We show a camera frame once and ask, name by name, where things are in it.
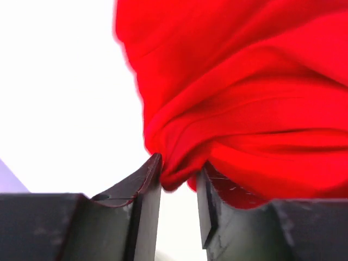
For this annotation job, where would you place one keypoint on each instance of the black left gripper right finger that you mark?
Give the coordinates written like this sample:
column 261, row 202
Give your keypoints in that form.
column 278, row 230

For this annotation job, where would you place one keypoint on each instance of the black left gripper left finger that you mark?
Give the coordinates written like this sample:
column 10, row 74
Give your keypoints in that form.
column 119, row 223

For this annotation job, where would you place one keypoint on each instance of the red printed t shirt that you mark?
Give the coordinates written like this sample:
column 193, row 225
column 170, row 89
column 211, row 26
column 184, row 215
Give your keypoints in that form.
column 256, row 88

